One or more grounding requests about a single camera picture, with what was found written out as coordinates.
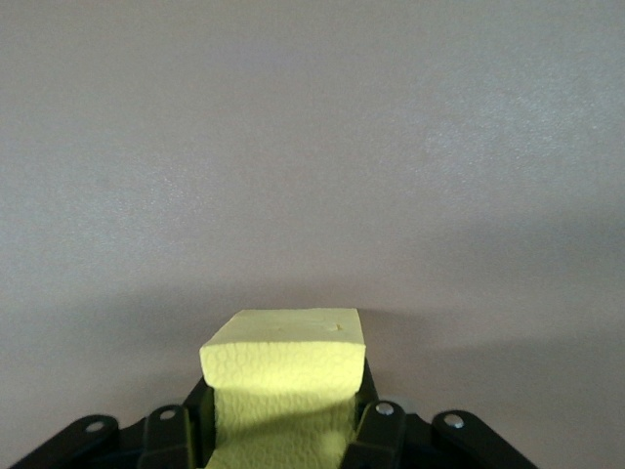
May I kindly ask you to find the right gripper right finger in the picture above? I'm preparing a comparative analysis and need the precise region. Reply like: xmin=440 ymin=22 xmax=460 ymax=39
xmin=341 ymin=360 xmax=538 ymax=469

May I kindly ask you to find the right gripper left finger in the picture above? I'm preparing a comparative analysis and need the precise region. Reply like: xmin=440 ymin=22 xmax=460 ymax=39
xmin=9 ymin=376 xmax=217 ymax=469

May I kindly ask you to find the yellow foam cube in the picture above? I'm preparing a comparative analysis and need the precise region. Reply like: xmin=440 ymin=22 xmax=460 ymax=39
xmin=198 ymin=307 xmax=367 ymax=469

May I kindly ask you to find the brown table cover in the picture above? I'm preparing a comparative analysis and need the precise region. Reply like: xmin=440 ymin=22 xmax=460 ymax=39
xmin=0 ymin=0 xmax=625 ymax=469

